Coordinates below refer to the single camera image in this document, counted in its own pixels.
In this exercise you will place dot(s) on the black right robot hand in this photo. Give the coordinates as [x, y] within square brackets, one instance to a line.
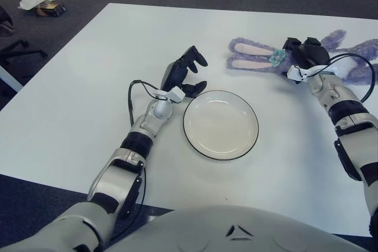
[310, 54]

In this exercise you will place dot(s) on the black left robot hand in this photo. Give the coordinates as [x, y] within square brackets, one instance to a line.
[175, 73]

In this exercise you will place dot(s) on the purple plush rabbit doll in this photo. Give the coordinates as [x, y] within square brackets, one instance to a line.
[254, 63]

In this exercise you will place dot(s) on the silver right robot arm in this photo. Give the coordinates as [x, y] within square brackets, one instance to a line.
[351, 110]

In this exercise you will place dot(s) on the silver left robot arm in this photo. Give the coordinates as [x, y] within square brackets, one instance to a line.
[115, 178]

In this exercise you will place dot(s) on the white plate with black rim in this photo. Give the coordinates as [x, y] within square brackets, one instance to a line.
[220, 125]

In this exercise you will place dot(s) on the black and yellow box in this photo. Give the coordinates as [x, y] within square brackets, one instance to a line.
[51, 9]

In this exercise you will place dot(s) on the black office chair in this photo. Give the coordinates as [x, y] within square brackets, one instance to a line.
[17, 47]

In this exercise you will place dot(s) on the grey robot torso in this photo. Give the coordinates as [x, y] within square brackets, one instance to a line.
[236, 234]

